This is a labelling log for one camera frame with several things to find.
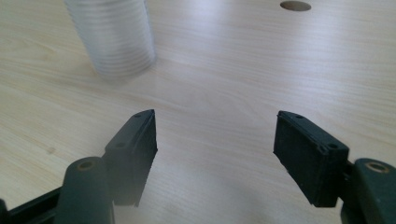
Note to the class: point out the stack of clear plastic cups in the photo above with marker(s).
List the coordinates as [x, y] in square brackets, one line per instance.
[115, 37]

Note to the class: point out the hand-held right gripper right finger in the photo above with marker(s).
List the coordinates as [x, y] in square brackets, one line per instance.
[306, 158]

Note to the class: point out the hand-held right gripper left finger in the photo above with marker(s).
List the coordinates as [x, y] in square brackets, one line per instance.
[132, 155]

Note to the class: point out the round dark table grommet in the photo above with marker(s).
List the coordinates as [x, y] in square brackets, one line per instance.
[295, 6]

